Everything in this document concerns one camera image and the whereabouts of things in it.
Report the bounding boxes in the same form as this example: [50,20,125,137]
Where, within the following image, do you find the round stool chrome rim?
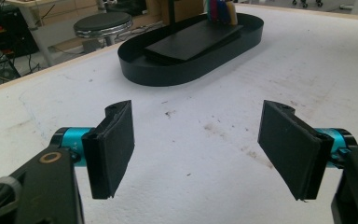
[73,11,134,47]

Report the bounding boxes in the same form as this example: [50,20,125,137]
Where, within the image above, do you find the white foam sheet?
[0,4,358,224]

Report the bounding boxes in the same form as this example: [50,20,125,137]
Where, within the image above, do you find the multicoloured marker bundle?
[204,0,239,26]

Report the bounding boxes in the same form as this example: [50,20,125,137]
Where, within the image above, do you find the black oval tray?
[117,12,265,88]

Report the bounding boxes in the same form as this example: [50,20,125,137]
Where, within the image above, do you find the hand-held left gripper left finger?
[80,99,136,200]

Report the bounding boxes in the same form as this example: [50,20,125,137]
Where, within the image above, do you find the black equipment box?
[0,5,40,59]

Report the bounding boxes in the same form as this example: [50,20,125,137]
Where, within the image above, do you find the wooden cabinet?
[27,0,106,26]

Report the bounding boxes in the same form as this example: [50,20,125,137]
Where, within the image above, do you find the chair caster wheels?
[291,0,324,8]

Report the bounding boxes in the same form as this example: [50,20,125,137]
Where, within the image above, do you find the black board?
[143,19,244,65]

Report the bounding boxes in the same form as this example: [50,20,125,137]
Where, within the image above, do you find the black floor cable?
[0,52,41,90]

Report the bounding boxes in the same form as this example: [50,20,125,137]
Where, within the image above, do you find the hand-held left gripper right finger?
[256,99,336,202]

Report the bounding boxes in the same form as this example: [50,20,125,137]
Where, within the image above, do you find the black upright post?
[167,0,177,25]

